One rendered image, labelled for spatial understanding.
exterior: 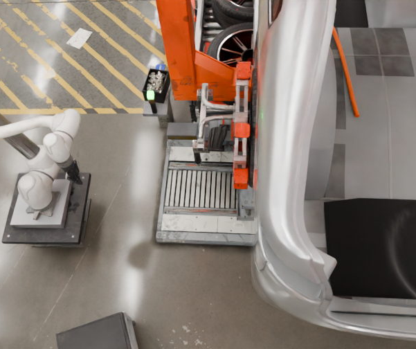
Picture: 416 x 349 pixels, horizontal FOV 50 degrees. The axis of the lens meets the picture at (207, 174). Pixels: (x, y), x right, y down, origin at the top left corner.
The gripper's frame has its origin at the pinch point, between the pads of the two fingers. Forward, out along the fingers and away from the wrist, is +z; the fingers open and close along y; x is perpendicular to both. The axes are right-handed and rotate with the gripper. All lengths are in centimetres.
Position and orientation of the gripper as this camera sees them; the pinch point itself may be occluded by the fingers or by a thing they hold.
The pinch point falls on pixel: (77, 180)
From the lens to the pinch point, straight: 262.5
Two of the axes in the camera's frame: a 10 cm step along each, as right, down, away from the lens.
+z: 0.8, 5.1, 8.6
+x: 9.8, 1.3, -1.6
